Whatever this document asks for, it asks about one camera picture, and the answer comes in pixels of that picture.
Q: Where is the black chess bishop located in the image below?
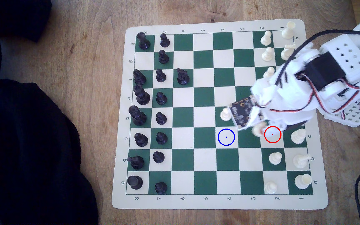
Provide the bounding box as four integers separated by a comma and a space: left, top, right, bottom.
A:
133, 69, 147, 85
134, 132, 149, 147

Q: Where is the black cloth garment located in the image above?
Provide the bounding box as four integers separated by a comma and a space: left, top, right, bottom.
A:
0, 0, 99, 225

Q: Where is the white chess knight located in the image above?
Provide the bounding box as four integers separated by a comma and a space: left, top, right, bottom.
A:
281, 44, 297, 61
293, 154, 312, 169

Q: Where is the black chess king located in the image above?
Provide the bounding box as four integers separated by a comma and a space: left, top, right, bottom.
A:
133, 84, 151, 105

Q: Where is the white chess rook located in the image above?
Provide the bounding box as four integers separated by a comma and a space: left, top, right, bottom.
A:
281, 21, 296, 40
294, 174, 312, 190

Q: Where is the black chess rook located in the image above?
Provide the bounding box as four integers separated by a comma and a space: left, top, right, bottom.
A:
127, 175, 143, 190
137, 32, 151, 50

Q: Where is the red black white servo wire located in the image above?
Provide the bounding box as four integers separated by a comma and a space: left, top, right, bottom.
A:
269, 92, 320, 114
321, 61, 360, 121

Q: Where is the black chess knight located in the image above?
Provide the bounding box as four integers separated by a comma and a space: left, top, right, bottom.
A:
127, 156, 145, 170
177, 68, 190, 85

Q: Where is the white plastic gripper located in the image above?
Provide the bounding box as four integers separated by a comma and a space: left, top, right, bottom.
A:
250, 73, 316, 131

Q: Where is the black camera circuit board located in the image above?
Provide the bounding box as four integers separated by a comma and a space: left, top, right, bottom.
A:
229, 96, 259, 130

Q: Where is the green white chess mat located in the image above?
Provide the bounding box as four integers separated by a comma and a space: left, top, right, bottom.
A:
111, 19, 329, 210

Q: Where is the black chess queen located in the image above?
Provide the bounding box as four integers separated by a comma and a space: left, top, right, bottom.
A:
128, 105, 147, 126

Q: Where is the white chess bishop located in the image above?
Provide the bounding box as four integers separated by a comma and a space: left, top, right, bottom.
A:
291, 128, 307, 144

